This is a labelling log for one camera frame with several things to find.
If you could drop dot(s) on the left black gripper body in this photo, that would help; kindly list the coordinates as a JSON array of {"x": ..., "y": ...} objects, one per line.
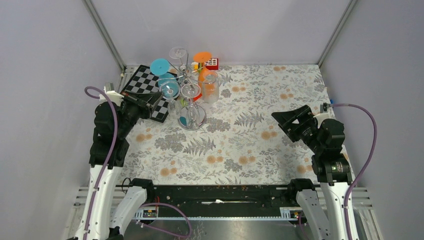
[{"x": 135, "y": 109}]

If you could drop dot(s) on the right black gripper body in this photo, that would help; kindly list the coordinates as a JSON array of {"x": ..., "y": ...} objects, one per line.
[{"x": 305, "y": 128}]

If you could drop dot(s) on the clear wine glass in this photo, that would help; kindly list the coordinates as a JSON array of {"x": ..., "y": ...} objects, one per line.
[
  {"x": 174, "y": 108},
  {"x": 189, "y": 114},
  {"x": 180, "y": 54}
]

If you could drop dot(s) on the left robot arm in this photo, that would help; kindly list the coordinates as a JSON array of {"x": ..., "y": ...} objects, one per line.
[{"x": 115, "y": 117}]

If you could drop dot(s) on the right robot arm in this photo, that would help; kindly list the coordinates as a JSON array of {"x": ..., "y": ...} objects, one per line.
[{"x": 324, "y": 136}]

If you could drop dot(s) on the blue wine glass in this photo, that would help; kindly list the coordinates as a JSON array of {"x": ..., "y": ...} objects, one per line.
[
  {"x": 159, "y": 66},
  {"x": 168, "y": 86}
]

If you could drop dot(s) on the chrome wine glass rack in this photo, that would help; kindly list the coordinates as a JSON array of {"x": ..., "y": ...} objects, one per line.
[{"x": 189, "y": 79}]

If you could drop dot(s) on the orange wine glass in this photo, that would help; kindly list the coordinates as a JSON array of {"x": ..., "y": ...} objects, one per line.
[{"x": 202, "y": 57}]

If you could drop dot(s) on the black white checkerboard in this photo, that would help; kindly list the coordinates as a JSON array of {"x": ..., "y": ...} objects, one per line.
[{"x": 143, "y": 81}]

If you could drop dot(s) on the floral tablecloth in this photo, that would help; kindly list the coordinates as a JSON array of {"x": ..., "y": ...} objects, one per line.
[{"x": 240, "y": 143}]

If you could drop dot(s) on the red white block toy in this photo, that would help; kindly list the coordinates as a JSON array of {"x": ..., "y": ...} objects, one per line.
[{"x": 211, "y": 65}]

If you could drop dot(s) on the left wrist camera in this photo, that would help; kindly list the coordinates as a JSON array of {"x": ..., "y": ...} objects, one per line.
[{"x": 114, "y": 96}]

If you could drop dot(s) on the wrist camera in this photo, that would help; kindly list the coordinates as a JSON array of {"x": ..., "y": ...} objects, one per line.
[
  {"x": 323, "y": 112},
  {"x": 114, "y": 96}
]

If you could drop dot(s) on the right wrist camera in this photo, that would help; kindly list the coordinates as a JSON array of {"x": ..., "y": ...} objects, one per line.
[{"x": 323, "y": 112}]

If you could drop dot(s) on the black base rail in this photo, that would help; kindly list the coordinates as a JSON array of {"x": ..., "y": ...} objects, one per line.
[{"x": 215, "y": 202}]

